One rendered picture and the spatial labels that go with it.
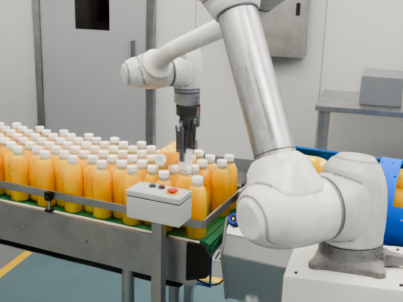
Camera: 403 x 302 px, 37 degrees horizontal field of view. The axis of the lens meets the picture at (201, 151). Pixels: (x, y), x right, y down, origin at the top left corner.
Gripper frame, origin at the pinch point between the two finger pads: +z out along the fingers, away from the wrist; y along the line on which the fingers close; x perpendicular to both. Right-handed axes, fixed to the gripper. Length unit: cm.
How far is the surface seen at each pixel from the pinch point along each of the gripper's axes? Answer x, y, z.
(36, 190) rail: 60, -8, 19
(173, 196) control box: -5.1, -19.7, 6.4
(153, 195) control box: 1.5, -21.5, 6.5
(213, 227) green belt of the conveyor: -9.5, 5.3, 26.4
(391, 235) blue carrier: -72, 0, 14
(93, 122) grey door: 242, 301, 78
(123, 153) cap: 31.8, 9.7, 4.4
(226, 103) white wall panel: 112, 324, 49
